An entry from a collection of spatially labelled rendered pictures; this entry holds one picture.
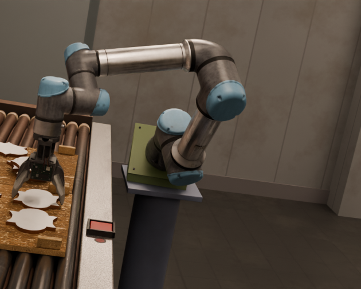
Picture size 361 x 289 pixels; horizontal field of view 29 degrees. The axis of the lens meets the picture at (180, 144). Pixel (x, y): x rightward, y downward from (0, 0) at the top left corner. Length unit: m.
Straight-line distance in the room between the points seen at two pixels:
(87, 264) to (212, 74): 0.65
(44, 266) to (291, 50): 3.97
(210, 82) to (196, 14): 3.22
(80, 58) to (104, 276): 0.63
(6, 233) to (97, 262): 0.24
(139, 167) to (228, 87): 0.67
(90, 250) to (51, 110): 0.38
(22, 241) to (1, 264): 0.11
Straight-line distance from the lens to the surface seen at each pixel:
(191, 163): 2.27
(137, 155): 2.55
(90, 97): 1.91
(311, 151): 5.65
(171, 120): 2.37
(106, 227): 1.93
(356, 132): 5.51
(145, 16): 5.14
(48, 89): 1.86
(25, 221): 1.85
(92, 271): 1.70
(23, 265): 1.68
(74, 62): 1.98
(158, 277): 2.67
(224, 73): 2.00
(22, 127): 2.83
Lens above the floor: 1.65
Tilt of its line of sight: 14 degrees down
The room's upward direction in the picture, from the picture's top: 11 degrees clockwise
